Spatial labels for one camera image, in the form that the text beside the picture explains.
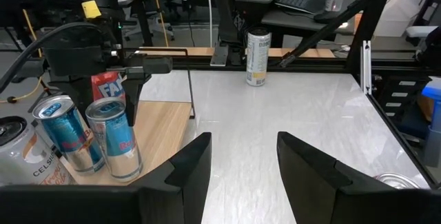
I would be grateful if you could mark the black aluminium table frame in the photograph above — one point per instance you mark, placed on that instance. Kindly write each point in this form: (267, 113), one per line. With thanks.
(320, 66)

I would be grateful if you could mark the red Fanta can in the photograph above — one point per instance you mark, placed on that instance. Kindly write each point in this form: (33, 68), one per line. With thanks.
(107, 86)
(396, 181)

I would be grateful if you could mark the black drawer unit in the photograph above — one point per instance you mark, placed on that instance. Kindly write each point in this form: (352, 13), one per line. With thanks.
(396, 110)

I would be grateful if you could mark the blue silver Red Bull can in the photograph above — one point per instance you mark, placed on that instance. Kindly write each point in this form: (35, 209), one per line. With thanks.
(115, 144)
(69, 138)

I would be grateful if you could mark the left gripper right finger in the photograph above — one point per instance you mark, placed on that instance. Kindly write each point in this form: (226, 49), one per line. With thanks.
(310, 182)

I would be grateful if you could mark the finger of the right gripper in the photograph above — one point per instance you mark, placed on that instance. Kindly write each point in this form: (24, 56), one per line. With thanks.
(132, 93)
(82, 86)

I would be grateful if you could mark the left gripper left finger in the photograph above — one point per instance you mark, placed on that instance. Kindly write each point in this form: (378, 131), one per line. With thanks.
(186, 182)

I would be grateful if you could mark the blue plastic bin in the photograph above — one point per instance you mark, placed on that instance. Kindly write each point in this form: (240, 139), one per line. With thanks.
(433, 120)

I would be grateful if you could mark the black computer mouse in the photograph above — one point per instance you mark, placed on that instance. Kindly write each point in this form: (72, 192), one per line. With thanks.
(327, 17)

